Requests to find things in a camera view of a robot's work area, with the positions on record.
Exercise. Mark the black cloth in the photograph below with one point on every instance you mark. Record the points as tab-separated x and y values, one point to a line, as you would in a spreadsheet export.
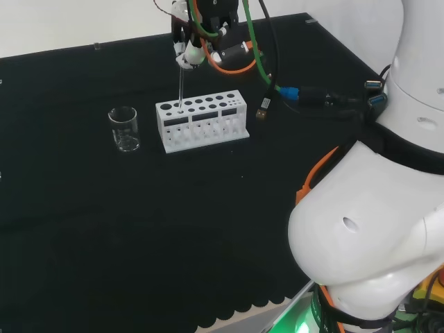
138	225

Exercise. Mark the clear glass beaker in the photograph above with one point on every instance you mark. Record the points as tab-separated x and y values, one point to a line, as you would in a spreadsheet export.
125	132

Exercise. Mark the clear glass rod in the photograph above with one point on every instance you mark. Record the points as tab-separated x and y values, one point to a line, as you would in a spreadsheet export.
181	90

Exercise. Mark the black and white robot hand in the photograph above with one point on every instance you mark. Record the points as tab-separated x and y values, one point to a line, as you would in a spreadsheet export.
192	53

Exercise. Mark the blue usb plug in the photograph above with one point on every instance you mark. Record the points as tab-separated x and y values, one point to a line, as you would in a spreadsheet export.
378	100
373	84

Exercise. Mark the yellow stop button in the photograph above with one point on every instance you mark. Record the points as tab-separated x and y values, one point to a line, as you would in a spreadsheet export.
425	288

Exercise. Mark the white test tube rack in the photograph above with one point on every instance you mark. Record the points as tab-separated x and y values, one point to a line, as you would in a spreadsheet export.
204	138

